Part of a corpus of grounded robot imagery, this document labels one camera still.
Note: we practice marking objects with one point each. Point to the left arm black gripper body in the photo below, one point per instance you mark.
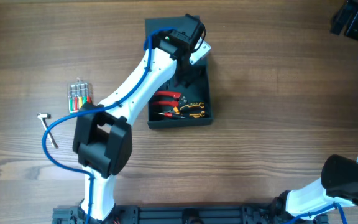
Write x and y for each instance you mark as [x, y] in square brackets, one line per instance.
[184, 74]

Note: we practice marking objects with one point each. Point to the red handled cutters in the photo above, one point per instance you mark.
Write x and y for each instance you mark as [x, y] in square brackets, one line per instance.
[168, 98]

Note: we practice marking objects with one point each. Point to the dark green open box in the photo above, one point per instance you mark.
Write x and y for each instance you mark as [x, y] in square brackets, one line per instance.
[197, 90]

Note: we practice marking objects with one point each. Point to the orange black pliers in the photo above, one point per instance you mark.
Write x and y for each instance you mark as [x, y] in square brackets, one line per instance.
[182, 111]

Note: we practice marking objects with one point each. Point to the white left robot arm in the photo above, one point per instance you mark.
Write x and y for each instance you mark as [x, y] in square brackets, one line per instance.
[103, 134]

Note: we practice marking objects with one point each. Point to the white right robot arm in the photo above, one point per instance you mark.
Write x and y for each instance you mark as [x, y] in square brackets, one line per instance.
[337, 187]

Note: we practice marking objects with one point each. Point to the clear screwdriver set case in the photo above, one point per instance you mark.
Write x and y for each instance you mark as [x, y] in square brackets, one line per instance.
[79, 93]

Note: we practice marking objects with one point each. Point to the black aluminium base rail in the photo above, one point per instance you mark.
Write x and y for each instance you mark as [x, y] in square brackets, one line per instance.
[237, 214]

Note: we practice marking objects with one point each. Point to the left arm white wrist camera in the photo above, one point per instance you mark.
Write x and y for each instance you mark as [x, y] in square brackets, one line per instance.
[203, 49]

